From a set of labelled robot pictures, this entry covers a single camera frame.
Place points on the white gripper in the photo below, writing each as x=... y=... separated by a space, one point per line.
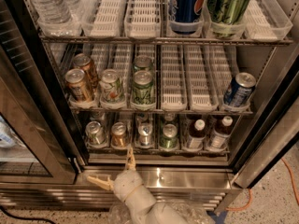
x=128 y=184

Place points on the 7up can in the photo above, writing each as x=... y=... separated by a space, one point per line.
x=95 y=133

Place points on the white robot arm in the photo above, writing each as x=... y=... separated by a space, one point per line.
x=140 y=203

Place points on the gold can bottom shelf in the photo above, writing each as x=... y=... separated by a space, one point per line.
x=119 y=135

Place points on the silver slim can bottom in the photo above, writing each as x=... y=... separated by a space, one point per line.
x=145 y=134

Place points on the green can bottom shelf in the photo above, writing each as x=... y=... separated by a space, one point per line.
x=169 y=137

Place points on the green can shelf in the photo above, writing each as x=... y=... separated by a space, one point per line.
x=169 y=137
x=226 y=15

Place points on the green can middle front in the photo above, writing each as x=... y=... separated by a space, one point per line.
x=143 y=88

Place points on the glass fridge door left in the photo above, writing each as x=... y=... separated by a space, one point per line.
x=33 y=106

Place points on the white green patterned can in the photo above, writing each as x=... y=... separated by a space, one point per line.
x=111 y=86

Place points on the gold can front left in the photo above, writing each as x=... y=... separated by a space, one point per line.
x=79 y=85

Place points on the green can middle rear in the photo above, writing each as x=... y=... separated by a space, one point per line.
x=142 y=62

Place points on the gold can rear left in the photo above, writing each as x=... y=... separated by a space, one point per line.
x=86 y=63

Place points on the stainless steel fridge cabinet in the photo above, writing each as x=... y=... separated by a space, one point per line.
x=187 y=77

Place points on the blue can middle right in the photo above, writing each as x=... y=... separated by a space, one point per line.
x=240 y=89

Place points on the open fridge door right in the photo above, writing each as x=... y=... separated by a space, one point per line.
x=279 y=137

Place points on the blue Pepsi can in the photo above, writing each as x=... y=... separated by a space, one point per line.
x=184 y=15

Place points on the green can top shelf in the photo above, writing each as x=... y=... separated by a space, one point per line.
x=226 y=15

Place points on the clear plastic bag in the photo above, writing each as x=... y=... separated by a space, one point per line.
x=193 y=212

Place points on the brown bottle white cap left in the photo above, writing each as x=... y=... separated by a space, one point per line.
x=196 y=134

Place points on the brown bottle white cap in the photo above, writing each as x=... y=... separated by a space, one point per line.
x=220 y=134
x=196 y=134

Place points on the brown bottle white cap right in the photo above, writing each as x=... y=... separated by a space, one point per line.
x=220 y=134

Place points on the blue tape on floor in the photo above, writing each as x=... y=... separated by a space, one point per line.
x=218 y=218

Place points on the clear water bottle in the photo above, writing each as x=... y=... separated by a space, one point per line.
x=52 y=11

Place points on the middle wire shelf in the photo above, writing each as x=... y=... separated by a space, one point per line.
x=160 y=111

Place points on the wire shelf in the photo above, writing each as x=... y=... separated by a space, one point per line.
x=160 y=111
x=163 y=41

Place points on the top wire shelf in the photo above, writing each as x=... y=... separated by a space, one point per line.
x=163 y=41

